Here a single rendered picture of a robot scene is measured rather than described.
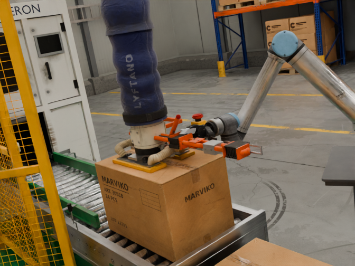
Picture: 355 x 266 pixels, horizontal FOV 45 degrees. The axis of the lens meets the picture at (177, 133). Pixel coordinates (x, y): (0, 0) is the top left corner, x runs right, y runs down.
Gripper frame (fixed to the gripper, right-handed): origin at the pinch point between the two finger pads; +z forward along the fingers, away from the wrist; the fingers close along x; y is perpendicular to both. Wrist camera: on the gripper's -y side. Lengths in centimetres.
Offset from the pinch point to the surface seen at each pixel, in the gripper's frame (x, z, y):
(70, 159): -48, -21, 181
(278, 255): -52, -13, -39
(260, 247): -53, -13, -28
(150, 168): -11.3, 13.2, 11.4
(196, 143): 1.0, 2.9, -12.0
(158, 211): -28.2, 20.1, 0.5
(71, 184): -58, -5, 150
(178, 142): 0.5, 4.3, -1.7
